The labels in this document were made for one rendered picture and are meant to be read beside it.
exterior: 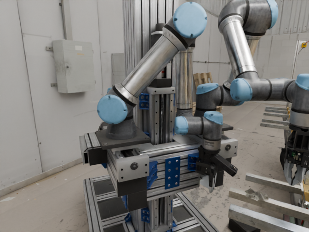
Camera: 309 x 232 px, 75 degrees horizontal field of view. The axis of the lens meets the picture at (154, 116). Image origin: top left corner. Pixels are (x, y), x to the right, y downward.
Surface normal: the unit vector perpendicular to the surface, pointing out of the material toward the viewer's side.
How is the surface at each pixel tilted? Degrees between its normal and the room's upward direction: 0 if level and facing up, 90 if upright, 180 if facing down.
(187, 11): 84
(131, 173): 90
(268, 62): 90
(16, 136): 90
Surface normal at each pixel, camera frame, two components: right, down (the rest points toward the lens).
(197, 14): 0.06, 0.17
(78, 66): 0.80, 0.15
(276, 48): -0.60, 0.19
